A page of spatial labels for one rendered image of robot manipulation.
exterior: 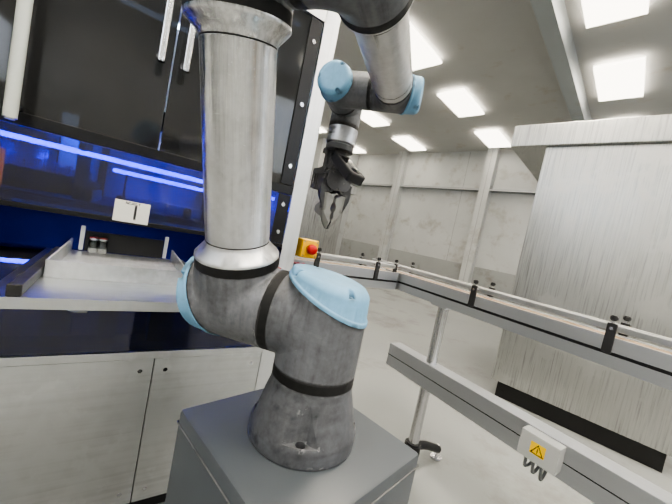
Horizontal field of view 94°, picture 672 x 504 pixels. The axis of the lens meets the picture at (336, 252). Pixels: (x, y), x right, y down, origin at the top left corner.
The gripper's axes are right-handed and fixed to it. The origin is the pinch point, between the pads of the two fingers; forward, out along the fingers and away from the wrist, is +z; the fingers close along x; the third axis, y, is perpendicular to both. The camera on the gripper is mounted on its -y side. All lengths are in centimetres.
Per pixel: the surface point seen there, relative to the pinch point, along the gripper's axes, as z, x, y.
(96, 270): 19, 46, 13
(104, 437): 76, 39, 39
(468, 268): 28, -841, 497
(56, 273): 21, 52, 13
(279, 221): 1.8, -3.6, 39.1
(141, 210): 7, 39, 39
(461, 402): 62, -85, 3
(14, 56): -21, 66, 32
